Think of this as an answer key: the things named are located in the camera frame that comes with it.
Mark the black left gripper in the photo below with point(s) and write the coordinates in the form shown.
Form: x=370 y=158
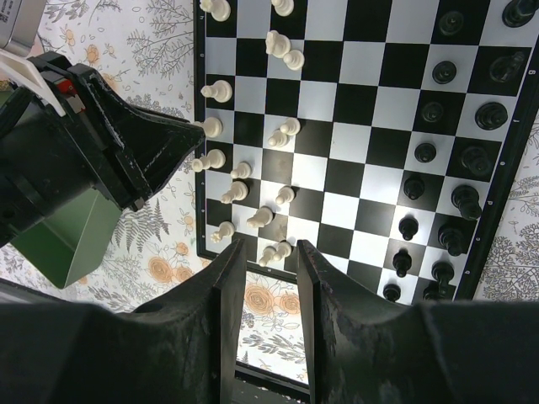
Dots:
x=101 y=142

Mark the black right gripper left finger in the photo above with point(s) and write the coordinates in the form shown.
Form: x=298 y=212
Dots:
x=178 y=348

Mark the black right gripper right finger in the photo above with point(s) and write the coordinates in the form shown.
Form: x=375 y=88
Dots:
x=362 y=348

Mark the green plastic tray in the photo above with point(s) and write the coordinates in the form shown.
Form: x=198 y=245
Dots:
x=72 y=242

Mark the black white chess board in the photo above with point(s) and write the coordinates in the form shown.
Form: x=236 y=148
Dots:
x=385 y=133

